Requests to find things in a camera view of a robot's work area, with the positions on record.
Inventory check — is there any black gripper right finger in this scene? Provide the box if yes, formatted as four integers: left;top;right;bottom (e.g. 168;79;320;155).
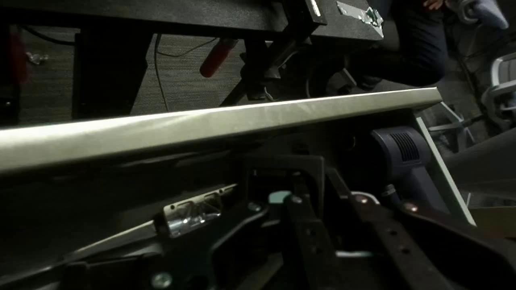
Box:
328;168;516;290

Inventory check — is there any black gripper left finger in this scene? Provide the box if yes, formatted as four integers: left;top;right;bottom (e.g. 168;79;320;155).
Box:
2;155;326;290

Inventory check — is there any tool drawer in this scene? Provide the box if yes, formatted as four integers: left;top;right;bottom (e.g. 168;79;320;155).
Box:
0;86;481;227

